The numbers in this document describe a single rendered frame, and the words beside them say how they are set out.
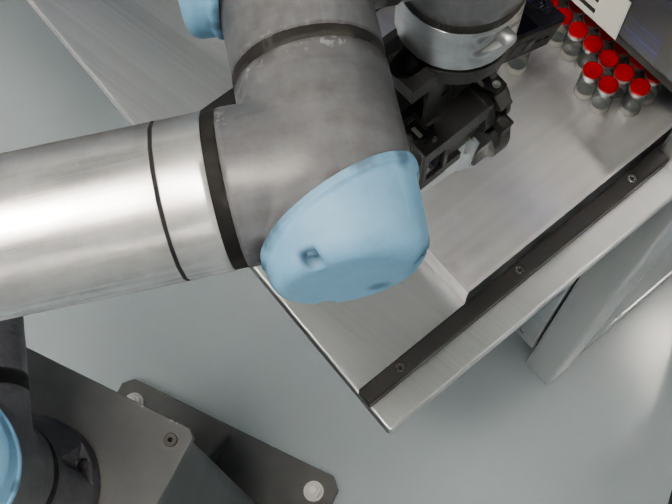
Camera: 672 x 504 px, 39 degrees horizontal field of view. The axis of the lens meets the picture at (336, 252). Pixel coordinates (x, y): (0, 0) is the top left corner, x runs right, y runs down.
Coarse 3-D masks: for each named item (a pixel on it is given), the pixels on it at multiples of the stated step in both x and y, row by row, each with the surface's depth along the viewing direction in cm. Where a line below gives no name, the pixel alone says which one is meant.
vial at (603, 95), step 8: (600, 80) 98; (608, 80) 98; (616, 80) 98; (600, 88) 97; (608, 88) 97; (616, 88) 97; (592, 96) 100; (600, 96) 98; (608, 96) 98; (592, 104) 101; (600, 104) 99; (608, 104) 99; (600, 112) 101
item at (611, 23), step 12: (576, 0) 93; (588, 0) 92; (600, 0) 90; (612, 0) 89; (624, 0) 87; (588, 12) 93; (600, 12) 91; (612, 12) 90; (624, 12) 88; (600, 24) 92; (612, 24) 91; (612, 36) 92
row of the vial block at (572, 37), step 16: (560, 32) 102; (576, 32) 100; (576, 48) 101; (592, 48) 99; (576, 64) 103; (608, 64) 98; (624, 64) 98; (624, 80) 98; (640, 80) 98; (624, 96) 99; (640, 96) 97; (624, 112) 101
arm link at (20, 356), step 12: (0, 324) 84; (12, 324) 86; (0, 336) 84; (12, 336) 86; (24, 336) 88; (0, 348) 84; (12, 348) 85; (24, 348) 88; (0, 360) 83; (12, 360) 85; (24, 360) 87; (24, 372) 86
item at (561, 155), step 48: (528, 96) 103; (528, 144) 101; (576, 144) 100; (624, 144) 100; (432, 192) 99; (480, 192) 99; (528, 192) 99; (576, 192) 98; (432, 240) 97; (480, 240) 97; (528, 240) 93; (480, 288) 94
